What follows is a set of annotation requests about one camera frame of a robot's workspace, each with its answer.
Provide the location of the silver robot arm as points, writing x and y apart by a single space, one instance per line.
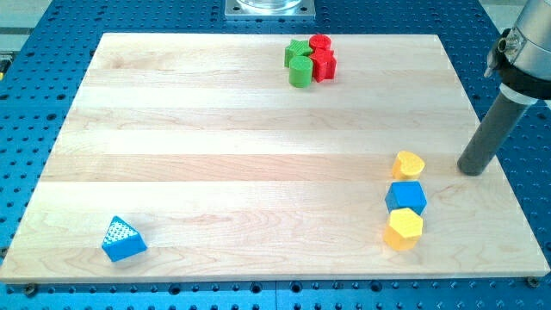
521 56

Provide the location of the blue cube block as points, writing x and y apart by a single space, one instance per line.
406 194

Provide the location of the yellow hexagon block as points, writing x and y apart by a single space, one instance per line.
403 229

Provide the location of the wooden board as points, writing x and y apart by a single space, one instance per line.
229 173

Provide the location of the green cylinder block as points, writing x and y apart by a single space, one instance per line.
300 71

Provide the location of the red star block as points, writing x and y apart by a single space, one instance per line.
324 64

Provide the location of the green star block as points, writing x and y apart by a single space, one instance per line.
296 48

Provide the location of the red cylinder block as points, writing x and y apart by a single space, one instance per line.
320 42

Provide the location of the yellow heart block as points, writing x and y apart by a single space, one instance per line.
407 166

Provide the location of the blue triangle block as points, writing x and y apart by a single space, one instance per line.
122 240

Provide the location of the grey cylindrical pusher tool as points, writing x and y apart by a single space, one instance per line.
490 135

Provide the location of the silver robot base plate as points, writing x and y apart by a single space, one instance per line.
269 9

